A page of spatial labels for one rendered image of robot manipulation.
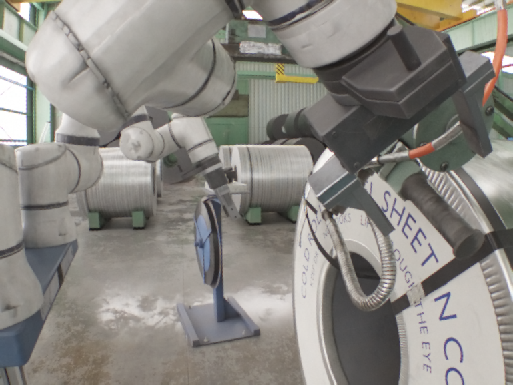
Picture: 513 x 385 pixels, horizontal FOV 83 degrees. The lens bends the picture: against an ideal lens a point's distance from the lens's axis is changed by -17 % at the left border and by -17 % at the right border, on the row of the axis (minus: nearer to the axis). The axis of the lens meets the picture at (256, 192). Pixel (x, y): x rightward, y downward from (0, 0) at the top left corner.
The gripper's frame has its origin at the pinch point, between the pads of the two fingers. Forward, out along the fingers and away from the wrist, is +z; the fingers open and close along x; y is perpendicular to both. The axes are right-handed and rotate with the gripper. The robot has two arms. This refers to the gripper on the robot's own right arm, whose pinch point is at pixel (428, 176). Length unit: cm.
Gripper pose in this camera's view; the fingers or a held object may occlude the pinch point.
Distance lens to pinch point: 36.9
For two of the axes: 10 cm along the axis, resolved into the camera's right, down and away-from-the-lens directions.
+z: 6.2, 5.9, 5.2
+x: -7.6, 6.1, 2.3
